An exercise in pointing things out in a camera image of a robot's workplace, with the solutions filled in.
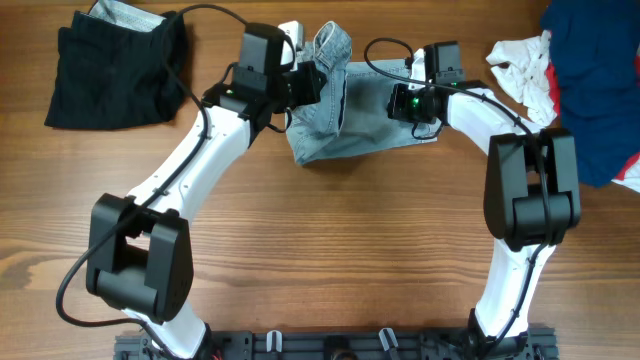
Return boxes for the right black cable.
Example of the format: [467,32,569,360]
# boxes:
[363,37,554,351]

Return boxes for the folded black shorts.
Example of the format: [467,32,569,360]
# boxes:
[44,0,189,130]

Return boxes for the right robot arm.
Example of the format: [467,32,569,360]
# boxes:
[388,41,581,359]

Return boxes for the navy blue red garment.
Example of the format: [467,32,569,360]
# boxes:
[540,0,639,187]

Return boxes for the white crumpled garment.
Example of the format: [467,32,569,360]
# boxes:
[486,30,557,126]

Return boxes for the black cable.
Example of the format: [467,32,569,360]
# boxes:
[54,3,251,360]
[363,37,554,351]

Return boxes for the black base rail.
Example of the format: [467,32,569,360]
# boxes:
[113,328,560,360]

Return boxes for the light blue denim shorts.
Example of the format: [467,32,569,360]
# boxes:
[286,21,439,165]

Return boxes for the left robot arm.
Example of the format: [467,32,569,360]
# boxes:
[86,21,327,359]

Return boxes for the left black cable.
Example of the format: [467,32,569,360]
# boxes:
[54,3,251,360]

